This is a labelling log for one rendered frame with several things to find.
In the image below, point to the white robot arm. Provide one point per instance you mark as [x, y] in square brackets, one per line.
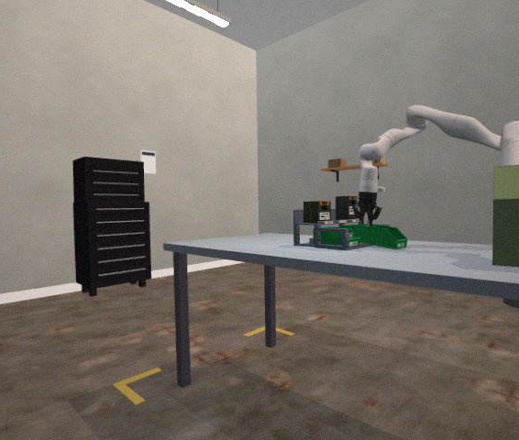
[456, 126]

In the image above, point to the green bin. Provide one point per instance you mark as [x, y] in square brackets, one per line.
[331, 238]
[382, 236]
[355, 228]

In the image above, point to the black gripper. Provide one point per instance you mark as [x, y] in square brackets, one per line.
[368, 206]

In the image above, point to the olive green case with orange latches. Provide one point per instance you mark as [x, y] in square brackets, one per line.
[317, 211]

